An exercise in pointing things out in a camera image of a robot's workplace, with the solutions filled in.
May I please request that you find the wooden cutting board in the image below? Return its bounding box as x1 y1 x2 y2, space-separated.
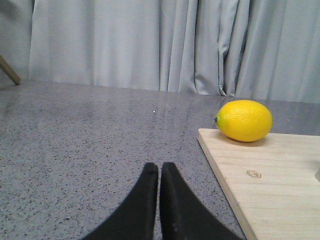
197 128 320 240

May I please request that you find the yellow lemon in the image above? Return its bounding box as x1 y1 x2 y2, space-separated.
214 100 273 143

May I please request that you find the grey curtain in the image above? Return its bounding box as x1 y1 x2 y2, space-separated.
0 0 320 103

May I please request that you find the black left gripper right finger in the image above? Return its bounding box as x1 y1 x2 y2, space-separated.
159 162 239 240

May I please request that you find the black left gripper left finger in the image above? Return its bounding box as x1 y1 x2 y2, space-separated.
84 162 159 240

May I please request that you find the steel double jigger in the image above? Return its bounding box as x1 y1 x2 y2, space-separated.
314 168 320 182

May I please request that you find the wooden stick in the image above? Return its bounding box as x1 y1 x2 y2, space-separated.
0 55 21 85

